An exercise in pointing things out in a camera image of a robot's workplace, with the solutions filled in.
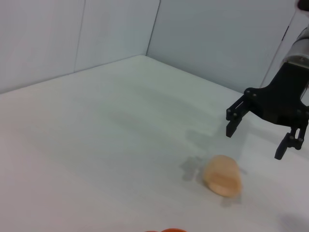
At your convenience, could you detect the orange wire basket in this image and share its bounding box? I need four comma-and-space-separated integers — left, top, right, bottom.
144, 227, 188, 232

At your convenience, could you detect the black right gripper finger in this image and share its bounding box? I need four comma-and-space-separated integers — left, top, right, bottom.
225, 95, 251, 138
274, 124, 305, 160

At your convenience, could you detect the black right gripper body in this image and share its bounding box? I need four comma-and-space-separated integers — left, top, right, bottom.
243, 62, 309, 128

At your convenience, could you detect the pale bread bun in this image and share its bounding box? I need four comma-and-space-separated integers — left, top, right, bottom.
202, 155, 243, 196

